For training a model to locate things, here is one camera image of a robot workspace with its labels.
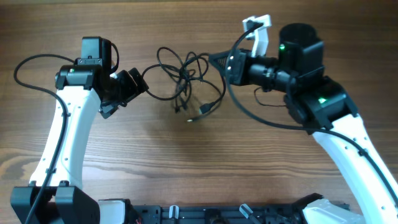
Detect black USB cable with plug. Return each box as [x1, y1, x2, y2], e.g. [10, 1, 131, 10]
[141, 46, 227, 123]

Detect left camera black cable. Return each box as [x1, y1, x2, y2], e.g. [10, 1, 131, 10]
[13, 54, 75, 224]

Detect camera black cable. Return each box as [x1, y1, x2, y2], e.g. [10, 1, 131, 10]
[224, 21, 398, 206]
[13, 54, 75, 224]

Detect right camera black cable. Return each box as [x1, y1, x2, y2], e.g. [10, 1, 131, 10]
[224, 21, 398, 206]

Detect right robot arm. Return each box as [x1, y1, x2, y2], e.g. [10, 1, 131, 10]
[209, 23, 397, 223]

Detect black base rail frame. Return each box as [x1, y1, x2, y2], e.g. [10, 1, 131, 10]
[98, 198, 349, 224]

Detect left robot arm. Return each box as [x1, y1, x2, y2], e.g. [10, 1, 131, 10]
[10, 37, 148, 223]

